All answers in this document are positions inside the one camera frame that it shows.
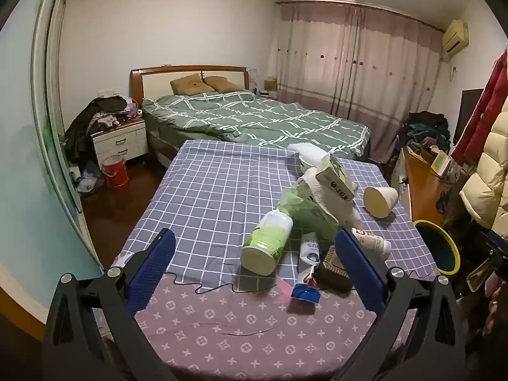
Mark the red bucket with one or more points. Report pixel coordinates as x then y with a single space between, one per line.
115 172

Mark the white tube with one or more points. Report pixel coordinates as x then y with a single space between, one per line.
310 250

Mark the clothes pile on cabinet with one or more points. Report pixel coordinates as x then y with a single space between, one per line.
424 131

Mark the dark brown box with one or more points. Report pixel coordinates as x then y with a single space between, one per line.
331 272

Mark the white bottle red label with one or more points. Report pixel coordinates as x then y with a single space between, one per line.
371 242

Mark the leaf print carton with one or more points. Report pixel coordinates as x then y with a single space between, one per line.
337 178

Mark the cream puffer jacket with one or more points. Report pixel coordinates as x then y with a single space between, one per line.
492 166

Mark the green checked duvet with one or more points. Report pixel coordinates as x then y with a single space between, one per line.
258 123

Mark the dark clothes pile on nightstand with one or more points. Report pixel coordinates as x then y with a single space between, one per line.
87 123

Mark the red coat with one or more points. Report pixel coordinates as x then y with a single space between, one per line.
488 103

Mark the blue checked tablecloth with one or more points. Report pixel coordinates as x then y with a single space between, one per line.
206 206

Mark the green plastic jar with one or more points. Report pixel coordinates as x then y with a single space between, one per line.
266 242

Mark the wooden bed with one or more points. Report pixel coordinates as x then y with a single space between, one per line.
158 79

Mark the brown pillow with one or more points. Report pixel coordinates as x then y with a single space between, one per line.
224 83
190 84

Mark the green plastic bag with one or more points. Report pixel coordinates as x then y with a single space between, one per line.
305 214

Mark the yellow-rimmed blue bin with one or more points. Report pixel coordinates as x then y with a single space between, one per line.
432 242

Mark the small green box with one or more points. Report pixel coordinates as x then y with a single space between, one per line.
440 164

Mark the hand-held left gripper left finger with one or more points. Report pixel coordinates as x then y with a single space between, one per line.
153 270

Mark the small cardboard box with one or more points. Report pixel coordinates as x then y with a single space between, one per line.
270 84

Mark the person's right hand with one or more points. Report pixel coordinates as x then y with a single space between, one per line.
499 309

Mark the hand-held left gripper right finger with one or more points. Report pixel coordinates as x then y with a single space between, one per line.
359 270

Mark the black television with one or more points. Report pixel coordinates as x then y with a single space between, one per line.
468 111

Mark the beige air conditioner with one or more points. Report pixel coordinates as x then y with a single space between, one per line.
454 37

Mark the small blue packet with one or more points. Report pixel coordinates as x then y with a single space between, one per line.
304 293

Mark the plastic bags on floor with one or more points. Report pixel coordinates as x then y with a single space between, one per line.
89 182

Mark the white paper cup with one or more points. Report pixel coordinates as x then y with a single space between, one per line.
379 202

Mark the wooden cabinet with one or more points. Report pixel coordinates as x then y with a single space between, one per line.
420 182

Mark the pink beige curtain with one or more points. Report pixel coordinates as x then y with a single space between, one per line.
349 67

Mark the white nightstand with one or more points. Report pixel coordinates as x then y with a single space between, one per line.
119 139

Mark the white paper towel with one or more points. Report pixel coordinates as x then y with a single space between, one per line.
317 190

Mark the sliding glass door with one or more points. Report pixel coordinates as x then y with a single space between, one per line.
51 127

